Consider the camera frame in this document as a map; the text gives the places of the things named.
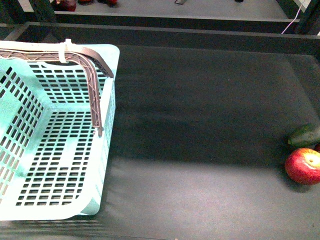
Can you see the green avocado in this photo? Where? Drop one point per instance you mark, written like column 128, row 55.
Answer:
column 304, row 136

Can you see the dark red background fruit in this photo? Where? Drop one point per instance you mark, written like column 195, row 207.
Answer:
column 66, row 5

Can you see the brown basket handle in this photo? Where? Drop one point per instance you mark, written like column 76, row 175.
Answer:
column 86, row 58

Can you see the black mat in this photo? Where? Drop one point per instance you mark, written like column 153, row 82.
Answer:
column 199, row 144

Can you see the red yellow apple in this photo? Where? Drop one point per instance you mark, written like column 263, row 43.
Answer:
column 303, row 166

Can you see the light blue plastic basket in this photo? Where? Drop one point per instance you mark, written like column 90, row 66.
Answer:
column 52, row 161

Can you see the dark red plum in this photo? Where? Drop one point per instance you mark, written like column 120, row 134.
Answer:
column 317, row 147

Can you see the white zip tie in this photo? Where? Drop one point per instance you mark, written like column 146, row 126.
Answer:
column 63, row 46

